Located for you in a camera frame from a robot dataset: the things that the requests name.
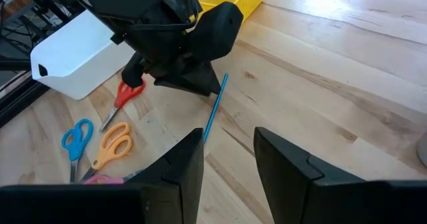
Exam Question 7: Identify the red-handled scissors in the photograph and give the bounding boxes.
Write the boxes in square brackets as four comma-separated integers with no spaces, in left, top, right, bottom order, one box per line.
[99,78,147,133]

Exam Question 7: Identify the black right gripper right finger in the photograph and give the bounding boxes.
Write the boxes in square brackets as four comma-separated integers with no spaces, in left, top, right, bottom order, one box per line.
[253,126,427,224]

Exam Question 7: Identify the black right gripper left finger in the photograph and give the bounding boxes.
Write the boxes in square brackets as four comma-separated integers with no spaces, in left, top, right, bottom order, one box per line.
[0,127,205,224]

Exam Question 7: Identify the orange-handled scissors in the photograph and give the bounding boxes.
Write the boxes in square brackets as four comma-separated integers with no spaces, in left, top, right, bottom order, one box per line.
[79,121,133,182]

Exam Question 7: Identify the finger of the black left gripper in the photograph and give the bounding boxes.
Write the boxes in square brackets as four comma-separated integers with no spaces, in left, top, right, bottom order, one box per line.
[186,62,222,97]
[153,63,214,97]

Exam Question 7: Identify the blue-handled scissors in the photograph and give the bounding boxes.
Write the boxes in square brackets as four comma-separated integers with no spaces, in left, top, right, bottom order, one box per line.
[61,118,95,184]

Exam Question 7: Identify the thin blue paintbrush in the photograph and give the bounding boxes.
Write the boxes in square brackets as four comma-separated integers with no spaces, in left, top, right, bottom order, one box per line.
[202,71,230,144]

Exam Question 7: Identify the pink-handled scissors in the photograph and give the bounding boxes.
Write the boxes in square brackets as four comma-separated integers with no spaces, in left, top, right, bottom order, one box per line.
[83,169,145,185]

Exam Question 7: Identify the black aluminium frame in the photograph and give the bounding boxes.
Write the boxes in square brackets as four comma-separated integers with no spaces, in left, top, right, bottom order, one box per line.
[0,0,84,129]

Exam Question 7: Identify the white plastic bin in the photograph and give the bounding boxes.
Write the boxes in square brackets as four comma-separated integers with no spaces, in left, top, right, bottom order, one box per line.
[29,9,135,101]

